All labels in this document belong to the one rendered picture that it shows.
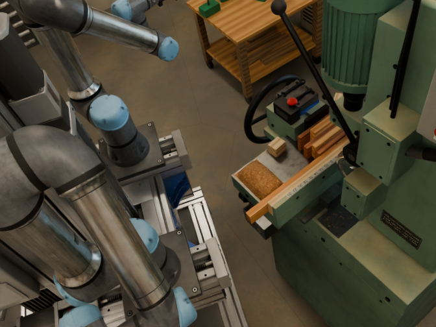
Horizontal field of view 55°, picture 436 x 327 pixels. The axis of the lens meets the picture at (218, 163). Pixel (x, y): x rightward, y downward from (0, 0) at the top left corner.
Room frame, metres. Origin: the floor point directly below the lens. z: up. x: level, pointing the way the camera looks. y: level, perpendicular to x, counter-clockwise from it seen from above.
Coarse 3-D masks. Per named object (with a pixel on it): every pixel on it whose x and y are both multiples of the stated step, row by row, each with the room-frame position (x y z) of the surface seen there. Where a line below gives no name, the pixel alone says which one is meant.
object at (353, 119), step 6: (342, 96) 0.79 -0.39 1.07; (336, 102) 0.78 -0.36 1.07; (342, 102) 0.77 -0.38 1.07; (330, 108) 0.77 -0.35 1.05; (342, 108) 0.75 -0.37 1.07; (330, 114) 0.77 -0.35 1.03; (342, 114) 0.73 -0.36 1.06; (348, 114) 0.72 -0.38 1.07; (354, 114) 0.72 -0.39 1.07; (360, 114) 0.71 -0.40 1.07; (330, 120) 0.77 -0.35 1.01; (336, 120) 0.75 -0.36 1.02; (348, 120) 0.71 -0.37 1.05; (354, 120) 0.70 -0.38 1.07; (360, 120) 0.69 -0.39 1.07; (348, 126) 0.71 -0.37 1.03; (354, 126) 0.69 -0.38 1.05; (360, 126) 0.68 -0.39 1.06
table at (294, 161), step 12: (264, 132) 0.93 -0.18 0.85; (276, 132) 0.90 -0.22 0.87; (288, 144) 0.81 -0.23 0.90; (264, 156) 0.79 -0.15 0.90; (288, 156) 0.77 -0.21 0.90; (300, 156) 0.75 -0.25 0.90; (312, 156) 0.74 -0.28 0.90; (276, 168) 0.74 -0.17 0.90; (288, 168) 0.72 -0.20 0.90; (300, 168) 0.71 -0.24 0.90; (336, 180) 0.67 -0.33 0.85; (240, 192) 0.72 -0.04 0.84; (312, 192) 0.62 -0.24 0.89; (300, 204) 0.61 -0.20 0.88; (288, 216) 0.59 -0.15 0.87
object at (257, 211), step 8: (328, 152) 0.71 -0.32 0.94; (320, 160) 0.69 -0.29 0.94; (304, 168) 0.68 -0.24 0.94; (296, 176) 0.66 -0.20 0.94; (288, 184) 0.64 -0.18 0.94; (272, 192) 0.63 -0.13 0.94; (264, 200) 0.61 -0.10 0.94; (256, 208) 0.59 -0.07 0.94; (264, 208) 0.59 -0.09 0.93; (248, 216) 0.58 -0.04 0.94; (256, 216) 0.58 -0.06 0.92
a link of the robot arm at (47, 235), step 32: (0, 160) 0.50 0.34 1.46; (0, 192) 0.47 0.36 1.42; (32, 192) 0.48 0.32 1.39; (0, 224) 0.46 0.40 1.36; (32, 224) 0.48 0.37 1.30; (64, 224) 0.52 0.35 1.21; (64, 256) 0.48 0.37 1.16; (96, 256) 0.51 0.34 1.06; (64, 288) 0.47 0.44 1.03; (96, 288) 0.46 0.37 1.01
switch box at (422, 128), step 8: (432, 80) 0.43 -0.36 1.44; (432, 88) 0.42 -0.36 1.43; (432, 96) 0.42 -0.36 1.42; (424, 104) 0.43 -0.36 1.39; (432, 104) 0.41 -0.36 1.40; (424, 112) 0.42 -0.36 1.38; (432, 112) 0.41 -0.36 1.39; (424, 120) 0.42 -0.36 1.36; (432, 120) 0.41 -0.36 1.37; (424, 128) 0.41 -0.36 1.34; (432, 128) 0.40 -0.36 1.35; (424, 136) 0.41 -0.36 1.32; (432, 136) 0.40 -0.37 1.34
